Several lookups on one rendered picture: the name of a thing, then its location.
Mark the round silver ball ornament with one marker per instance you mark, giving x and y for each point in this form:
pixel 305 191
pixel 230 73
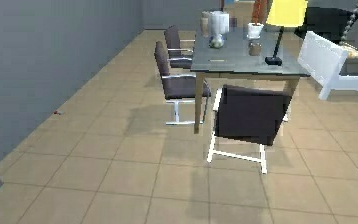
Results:
pixel 216 41

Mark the flat yellow pencil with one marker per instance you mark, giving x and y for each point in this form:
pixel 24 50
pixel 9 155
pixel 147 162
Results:
pixel 217 60

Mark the dark purple metal frame chair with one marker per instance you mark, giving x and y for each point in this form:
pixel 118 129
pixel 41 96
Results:
pixel 250 115
pixel 173 87
pixel 173 41

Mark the white glass vase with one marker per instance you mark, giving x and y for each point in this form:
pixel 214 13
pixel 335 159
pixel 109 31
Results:
pixel 219 22

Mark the white pot red plant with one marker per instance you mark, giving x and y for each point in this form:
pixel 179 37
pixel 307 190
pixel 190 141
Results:
pixel 256 26

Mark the grey top wooden leg table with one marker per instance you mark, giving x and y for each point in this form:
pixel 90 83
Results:
pixel 243 63

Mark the beige patterned cushion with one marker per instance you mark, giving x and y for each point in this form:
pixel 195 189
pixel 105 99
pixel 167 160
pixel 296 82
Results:
pixel 353 50

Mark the grey beaded floor lamp post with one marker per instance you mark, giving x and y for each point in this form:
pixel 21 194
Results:
pixel 350 20

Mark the yellow shade black table lamp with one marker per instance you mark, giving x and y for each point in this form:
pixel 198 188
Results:
pixel 282 20

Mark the small red floor object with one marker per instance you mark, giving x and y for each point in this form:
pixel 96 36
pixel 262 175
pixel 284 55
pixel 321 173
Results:
pixel 57 113

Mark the black sofa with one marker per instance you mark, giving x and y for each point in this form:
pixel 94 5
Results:
pixel 330 21

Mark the beige cylinder jar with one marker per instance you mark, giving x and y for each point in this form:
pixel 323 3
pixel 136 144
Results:
pixel 204 23

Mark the white wooden armchair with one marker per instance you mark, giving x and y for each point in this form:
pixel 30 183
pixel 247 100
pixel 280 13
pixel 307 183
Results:
pixel 323 61

